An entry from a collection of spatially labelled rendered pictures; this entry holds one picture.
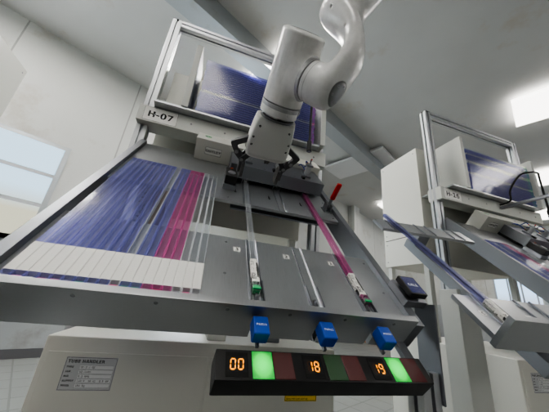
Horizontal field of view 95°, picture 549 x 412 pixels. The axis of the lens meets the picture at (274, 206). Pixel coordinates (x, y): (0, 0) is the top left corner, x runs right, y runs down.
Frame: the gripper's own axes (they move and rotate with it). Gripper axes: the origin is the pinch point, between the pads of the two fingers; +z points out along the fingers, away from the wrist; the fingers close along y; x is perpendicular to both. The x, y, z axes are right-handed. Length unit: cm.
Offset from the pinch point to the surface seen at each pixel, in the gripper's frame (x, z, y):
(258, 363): 41.5, 4.9, 0.4
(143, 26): -298, 16, 115
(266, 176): -18.9, 10.1, -6.7
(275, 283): 27.2, 6.4, -4.0
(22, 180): -185, 170, 192
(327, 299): 29.8, 6.0, -13.8
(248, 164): -21.3, 8.7, 0.0
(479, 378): 37, 20, -59
